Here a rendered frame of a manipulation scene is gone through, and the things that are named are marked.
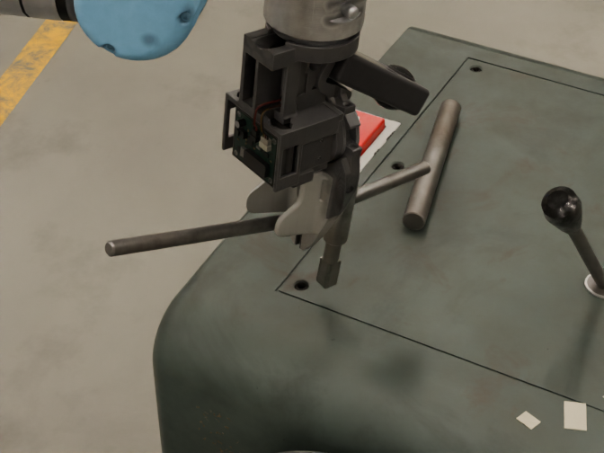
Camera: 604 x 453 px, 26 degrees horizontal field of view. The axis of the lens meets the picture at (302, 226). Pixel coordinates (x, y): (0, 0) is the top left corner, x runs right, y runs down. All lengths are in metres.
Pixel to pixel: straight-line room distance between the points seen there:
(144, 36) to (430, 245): 0.52
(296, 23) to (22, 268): 2.28
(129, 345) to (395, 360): 1.85
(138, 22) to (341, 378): 0.44
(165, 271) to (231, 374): 1.96
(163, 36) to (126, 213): 2.51
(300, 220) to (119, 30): 0.31
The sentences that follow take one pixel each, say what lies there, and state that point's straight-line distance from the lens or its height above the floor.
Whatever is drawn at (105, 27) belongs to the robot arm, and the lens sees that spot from 0.81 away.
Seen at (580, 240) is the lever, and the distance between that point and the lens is 1.14.
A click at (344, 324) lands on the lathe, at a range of 1.16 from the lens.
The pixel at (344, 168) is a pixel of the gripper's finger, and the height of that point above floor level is 1.45.
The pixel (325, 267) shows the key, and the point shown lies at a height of 1.30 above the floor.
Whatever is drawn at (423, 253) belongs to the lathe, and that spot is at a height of 1.26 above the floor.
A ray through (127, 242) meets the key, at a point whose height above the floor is 1.44.
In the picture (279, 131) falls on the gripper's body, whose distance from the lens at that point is 0.97.
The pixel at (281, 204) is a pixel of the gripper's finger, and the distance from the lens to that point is 1.09.
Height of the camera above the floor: 2.06
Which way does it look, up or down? 40 degrees down
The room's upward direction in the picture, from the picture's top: straight up
